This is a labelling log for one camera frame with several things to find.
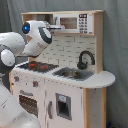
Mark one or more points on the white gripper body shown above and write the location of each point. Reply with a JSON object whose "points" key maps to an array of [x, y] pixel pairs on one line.
{"points": [[54, 28]]}

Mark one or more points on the white toy microwave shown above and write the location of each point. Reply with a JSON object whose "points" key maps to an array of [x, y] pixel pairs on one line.
{"points": [[75, 22]]}

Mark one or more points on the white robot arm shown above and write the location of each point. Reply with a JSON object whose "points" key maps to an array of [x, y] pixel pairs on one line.
{"points": [[12, 45]]}

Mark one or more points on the wooden toy kitchen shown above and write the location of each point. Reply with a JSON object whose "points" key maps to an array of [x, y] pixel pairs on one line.
{"points": [[64, 52]]}

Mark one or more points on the black toy faucet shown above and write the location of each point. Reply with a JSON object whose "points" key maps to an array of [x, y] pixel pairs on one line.
{"points": [[83, 64]]}

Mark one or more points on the black toy stovetop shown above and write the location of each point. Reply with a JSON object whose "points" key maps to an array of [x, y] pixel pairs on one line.
{"points": [[38, 66]]}

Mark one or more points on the grey toy sink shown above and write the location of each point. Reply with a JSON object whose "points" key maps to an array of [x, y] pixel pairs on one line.
{"points": [[72, 73]]}

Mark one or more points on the grey backdrop curtain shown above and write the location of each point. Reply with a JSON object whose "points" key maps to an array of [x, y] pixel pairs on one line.
{"points": [[115, 54]]}

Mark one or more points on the right red stove knob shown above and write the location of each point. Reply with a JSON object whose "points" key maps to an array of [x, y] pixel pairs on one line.
{"points": [[35, 84]]}

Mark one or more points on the red stove knob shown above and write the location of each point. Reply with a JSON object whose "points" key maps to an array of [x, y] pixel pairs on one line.
{"points": [[16, 78], [35, 84]]}

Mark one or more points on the left red stove knob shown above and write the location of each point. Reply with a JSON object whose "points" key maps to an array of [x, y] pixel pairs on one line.
{"points": [[16, 78]]}

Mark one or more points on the toy oven door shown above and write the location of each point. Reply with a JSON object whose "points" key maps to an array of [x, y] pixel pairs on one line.
{"points": [[28, 102]]}

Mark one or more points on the white cabinet door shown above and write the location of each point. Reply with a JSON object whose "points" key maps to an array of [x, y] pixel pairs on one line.
{"points": [[64, 108]]}

